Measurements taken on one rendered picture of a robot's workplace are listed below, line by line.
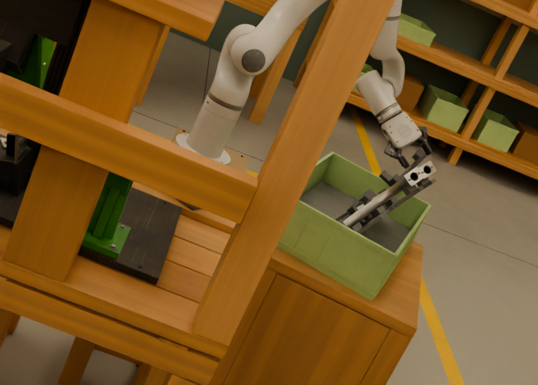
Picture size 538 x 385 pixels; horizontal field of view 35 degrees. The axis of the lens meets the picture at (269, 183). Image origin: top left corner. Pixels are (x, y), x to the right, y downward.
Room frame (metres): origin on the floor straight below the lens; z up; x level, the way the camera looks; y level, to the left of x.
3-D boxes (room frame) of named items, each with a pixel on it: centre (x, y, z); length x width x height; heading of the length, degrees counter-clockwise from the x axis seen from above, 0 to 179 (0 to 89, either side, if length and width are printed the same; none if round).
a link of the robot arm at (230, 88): (2.62, 0.24, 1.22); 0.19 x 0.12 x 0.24; 19
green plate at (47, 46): (1.97, 0.64, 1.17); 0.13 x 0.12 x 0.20; 97
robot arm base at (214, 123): (2.59, 0.24, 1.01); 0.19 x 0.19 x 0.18
